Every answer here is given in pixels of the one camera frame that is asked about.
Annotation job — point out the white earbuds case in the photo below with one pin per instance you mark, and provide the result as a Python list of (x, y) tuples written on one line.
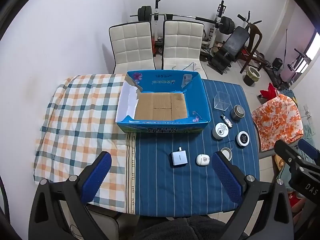
[(202, 160)]

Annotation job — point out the silver charger adapter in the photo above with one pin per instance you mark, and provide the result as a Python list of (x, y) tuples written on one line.
[(179, 158)]

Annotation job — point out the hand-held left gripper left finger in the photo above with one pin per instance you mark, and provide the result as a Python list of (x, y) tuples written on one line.
[(98, 177)]

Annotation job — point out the white squat rack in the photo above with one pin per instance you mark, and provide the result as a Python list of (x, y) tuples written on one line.
[(156, 17)]

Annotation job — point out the round metal tin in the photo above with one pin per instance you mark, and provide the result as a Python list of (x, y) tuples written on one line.
[(237, 112)]

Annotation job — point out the clear plastic box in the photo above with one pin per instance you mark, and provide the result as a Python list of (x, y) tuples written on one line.
[(222, 100)]

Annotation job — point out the black exercise machine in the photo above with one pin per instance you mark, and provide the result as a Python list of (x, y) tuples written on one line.
[(277, 65)]

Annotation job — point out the white padded chair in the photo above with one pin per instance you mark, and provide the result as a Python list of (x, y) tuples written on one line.
[(182, 42), (132, 45)]

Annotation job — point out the silver lighter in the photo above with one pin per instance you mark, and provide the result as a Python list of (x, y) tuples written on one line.
[(226, 120)]

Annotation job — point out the dark fleece clothing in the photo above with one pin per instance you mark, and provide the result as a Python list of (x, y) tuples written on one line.
[(175, 230)]

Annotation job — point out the blue cardboard box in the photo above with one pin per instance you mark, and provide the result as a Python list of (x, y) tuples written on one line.
[(160, 105)]

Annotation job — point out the tape roll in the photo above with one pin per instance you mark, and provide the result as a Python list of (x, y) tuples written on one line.
[(227, 153)]

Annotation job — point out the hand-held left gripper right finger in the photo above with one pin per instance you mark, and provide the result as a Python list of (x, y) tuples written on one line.
[(226, 180)]

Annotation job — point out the red cloth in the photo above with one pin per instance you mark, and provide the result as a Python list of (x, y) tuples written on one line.
[(268, 91)]

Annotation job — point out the plaid blanket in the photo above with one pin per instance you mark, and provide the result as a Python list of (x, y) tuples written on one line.
[(82, 122)]

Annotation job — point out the round black and white case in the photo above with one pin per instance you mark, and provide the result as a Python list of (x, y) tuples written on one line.
[(243, 138)]

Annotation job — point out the brown wooden chair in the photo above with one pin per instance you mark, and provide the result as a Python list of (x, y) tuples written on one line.
[(256, 37)]

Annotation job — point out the white cream jar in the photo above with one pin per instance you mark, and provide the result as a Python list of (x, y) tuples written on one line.
[(220, 130)]

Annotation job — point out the round trash bin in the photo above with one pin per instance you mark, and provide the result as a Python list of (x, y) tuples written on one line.
[(252, 76)]

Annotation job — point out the black weight bench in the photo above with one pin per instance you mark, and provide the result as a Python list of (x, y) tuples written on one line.
[(235, 42)]

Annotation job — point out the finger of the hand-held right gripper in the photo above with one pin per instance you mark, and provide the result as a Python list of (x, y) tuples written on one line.
[(308, 147), (285, 150)]

